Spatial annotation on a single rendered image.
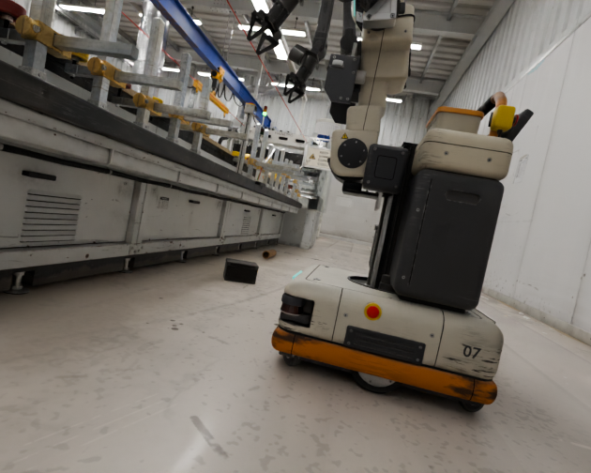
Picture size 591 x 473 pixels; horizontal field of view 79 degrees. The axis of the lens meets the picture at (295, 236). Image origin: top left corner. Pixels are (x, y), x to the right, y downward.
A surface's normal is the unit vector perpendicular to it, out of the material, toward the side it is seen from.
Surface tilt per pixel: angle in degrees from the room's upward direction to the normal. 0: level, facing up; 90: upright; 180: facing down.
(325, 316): 90
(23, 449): 0
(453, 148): 90
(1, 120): 90
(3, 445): 0
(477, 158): 90
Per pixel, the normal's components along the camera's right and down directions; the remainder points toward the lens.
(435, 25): -0.17, 0.02
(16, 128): 0.97, 0.20
